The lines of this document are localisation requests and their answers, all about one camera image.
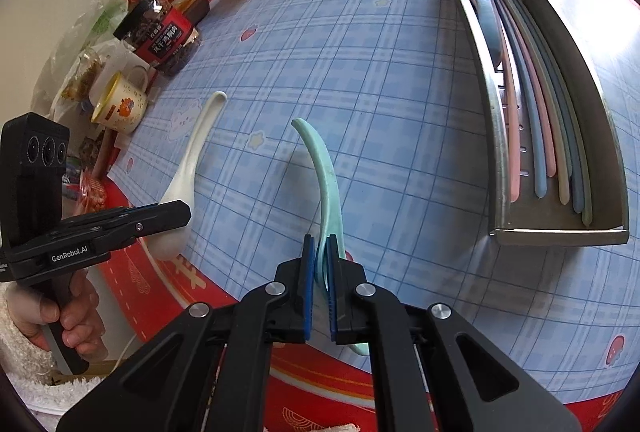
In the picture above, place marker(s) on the white spoon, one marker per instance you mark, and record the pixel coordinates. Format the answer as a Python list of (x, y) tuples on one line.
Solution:
[(195, 146)]

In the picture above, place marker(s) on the green spoon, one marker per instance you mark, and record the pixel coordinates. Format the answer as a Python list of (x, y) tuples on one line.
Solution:
[(327, 182)]

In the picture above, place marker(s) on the red patterned tablecloth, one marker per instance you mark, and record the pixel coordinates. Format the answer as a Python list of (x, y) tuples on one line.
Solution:
[(150, 292)]

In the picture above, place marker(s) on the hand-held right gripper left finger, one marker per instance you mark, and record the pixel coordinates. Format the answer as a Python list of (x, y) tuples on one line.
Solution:
[(309, 292)]

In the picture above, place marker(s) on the black lid jar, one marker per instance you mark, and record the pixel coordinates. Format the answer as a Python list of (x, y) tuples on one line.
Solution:
[(160, 36)]

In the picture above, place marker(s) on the clear bag of snacks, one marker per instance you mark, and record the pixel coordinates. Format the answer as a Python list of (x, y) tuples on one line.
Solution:
[(80, 79)]

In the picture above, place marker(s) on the pink chopstick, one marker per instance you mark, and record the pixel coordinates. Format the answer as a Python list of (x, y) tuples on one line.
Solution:
[(542, 131)]

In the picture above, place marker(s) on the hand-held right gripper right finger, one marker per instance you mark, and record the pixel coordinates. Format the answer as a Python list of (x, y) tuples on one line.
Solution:
[(334, 302)]

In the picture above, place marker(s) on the blue plaid table mat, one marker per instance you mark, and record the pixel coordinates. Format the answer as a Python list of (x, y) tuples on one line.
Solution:
[(375, 111)]

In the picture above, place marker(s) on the white plastic bag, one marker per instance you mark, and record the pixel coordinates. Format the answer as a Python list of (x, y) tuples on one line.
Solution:
[(85, 36)]

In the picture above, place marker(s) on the white mug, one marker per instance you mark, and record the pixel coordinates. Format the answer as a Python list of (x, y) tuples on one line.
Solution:
[(120, 104)]

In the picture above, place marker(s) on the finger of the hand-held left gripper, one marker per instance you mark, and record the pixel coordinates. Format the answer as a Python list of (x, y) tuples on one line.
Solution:
[(145, 222)]

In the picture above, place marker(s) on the blue chopstick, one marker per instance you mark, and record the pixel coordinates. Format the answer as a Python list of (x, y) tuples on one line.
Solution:
[(576, 192)]

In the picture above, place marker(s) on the person's left hand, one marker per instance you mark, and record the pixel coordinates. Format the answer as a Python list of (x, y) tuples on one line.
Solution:
[(82, 312)]

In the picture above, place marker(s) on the cream chopstick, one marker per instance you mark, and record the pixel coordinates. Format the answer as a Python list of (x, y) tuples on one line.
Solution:
[(562, 182)]

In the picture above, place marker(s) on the metal utensil tray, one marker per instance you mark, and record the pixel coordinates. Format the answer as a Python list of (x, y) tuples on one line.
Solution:
[(550, 232)]

